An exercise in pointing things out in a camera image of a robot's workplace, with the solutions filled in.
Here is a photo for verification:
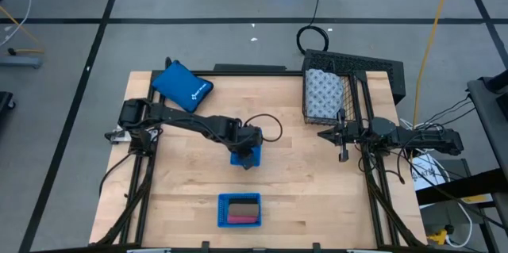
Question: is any brown bandage roll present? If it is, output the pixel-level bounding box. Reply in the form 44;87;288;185
228;203;260;217

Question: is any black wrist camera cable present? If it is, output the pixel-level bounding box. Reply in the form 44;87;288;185
242;113;284;144

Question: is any black wire basket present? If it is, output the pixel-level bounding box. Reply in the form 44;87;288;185
301;67;357;126

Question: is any black chair base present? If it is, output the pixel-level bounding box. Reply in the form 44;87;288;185
0;90;17;112

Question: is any pink bandage roll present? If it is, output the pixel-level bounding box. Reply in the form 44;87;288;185
226;215;259;225

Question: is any patterned grey cloth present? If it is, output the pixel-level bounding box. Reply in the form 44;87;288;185
304;68;344;120

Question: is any long yellow cable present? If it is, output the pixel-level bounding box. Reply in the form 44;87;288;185
411;0;458;128

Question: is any white printed bag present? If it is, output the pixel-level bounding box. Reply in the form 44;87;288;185
411;152;450;193

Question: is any black flat bar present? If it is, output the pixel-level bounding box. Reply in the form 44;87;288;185
213;63;287;72

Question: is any black wide beam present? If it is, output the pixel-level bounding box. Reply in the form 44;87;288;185
415;167;508;206

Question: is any blue slotted plastic basket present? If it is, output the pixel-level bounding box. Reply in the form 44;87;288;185
217;192;264;229
229;127;264;168

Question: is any grey floor base plate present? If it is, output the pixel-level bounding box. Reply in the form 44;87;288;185
0;56;43;70

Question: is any black table frame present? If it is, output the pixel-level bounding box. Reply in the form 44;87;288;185
89;68;428;253

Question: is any black side desk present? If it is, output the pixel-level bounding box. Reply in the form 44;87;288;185
467;68;508;169

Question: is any black coiled cable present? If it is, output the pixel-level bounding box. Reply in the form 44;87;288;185
295;0;331;55

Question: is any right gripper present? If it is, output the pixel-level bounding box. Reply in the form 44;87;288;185
317;109;360;163

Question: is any black perforated box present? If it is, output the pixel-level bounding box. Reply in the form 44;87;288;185
303;48;407;105

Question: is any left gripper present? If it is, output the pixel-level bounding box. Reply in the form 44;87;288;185
233;124;265;171

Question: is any yellow power plug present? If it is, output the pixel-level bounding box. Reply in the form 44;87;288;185
426;224;454;247

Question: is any blue first aid pouch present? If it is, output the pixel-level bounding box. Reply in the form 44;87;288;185
151;59;215;113

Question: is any silver arm base bracket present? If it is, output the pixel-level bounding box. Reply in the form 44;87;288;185
110;125;131;144

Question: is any short yellow floor cable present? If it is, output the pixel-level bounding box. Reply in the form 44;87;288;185
0;5;45;55

